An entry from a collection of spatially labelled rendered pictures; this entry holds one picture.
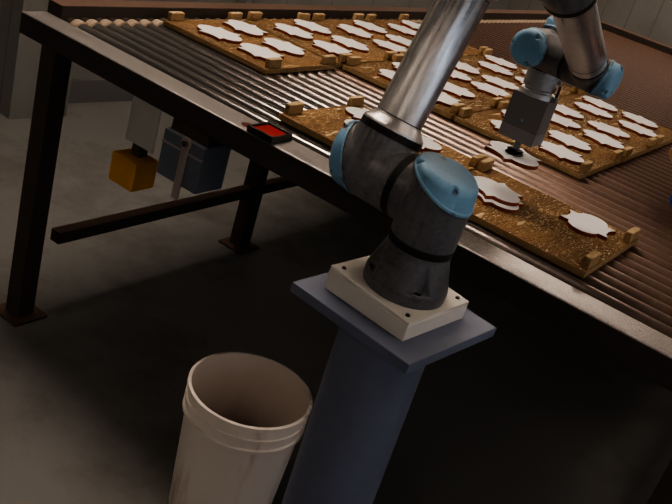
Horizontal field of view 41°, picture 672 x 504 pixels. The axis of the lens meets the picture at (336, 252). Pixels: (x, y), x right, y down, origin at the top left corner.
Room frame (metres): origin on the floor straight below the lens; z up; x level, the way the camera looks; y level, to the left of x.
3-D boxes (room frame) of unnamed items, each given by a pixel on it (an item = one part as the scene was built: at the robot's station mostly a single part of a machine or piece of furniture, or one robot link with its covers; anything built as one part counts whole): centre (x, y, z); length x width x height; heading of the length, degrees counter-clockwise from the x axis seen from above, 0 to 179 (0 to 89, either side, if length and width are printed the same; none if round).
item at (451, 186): (1.41, -0.13, 1.08); 0.13 x 0.12 x 0.14; 60
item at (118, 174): (2.12, 0.57, 0.74); 0.09 x 0.08 x 0.24; 61
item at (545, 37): (1.86, -0.28, 1.29); 0.11 x 0.11 x 0.08; 60
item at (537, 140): (1.97, -0.32, 1.14); 0.10 x 0.09 x 0.16; 153
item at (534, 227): (1.92, -0.39, 0.93); 0.41 x 0.35 x 0.02; 61
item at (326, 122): (2.13, -0.03, 0.93); 0.41 x 0.35 x 0.02; 60
